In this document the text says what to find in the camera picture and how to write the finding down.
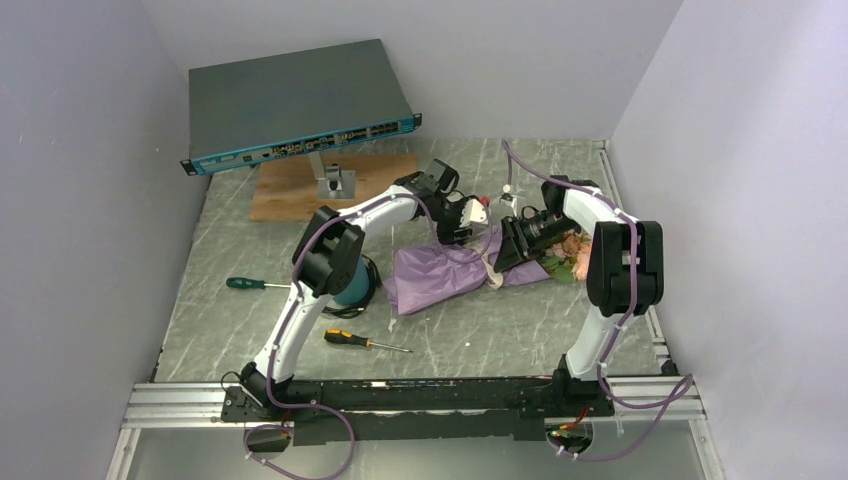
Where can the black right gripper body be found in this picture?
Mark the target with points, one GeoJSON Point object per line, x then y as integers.
{"type": "Point", "coordinates": [545, 227]}

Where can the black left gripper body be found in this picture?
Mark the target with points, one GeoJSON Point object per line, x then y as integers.
{"type": "Point", "coordinates": [447, 215]}

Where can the beige ribbon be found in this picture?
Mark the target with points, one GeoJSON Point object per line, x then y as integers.
{"type": "Point", "coordinates": [494, 280]}

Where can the purple flower bouquet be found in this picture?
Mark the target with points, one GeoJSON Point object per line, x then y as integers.
{"type": "Point", "coordinates": [423, 276]}

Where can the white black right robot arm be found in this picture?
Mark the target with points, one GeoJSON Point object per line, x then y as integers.
{"type": "Point", "coordinates": [625, 269]}

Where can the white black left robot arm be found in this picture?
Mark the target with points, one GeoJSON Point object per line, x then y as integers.
{"type": "Point", "coordinates": [327, 257]}

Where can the teal vase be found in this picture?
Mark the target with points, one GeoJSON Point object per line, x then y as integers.
{"type": "Point", "coordinates": [357, 289]}

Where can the grey metal stand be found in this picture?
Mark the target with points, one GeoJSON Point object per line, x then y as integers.
{"type": "Point", "coordinates": [333, 182]}

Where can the brown wooden board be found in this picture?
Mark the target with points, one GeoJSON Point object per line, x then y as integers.
{"type": "Point", "coordinates": [287, 189]}

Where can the orange black screwdriver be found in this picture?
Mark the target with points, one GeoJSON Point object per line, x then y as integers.
{"type": "Point", "coordinates": [343, 337]}

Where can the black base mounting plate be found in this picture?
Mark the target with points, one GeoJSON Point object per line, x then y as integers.
{"type": "Point", "coordinates": [426, 408]}

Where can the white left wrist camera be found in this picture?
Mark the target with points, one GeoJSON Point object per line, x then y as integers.
{"type": "Point", "coordinates": [475, 214]}

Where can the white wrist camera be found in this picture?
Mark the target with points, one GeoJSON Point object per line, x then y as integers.
{"type": "Point", "coordinates": [475, 214]}
{"type": "Point", "coordinates": [509, 196]}

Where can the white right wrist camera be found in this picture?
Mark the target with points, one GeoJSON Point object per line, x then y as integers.
{"type": "Point", "coordinates": [509, 196]}

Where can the green handled screwdriver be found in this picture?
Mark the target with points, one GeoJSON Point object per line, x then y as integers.
{"type": "Point", "coordinates": [244, 283]}

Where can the grey teal network switch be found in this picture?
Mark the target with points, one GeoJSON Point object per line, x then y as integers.
{"type": "Point", "coordinates": [252, 111]}

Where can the aluminium frame rail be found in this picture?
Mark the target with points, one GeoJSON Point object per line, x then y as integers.
{"type": "Point", "coordinates": [200, 405]}

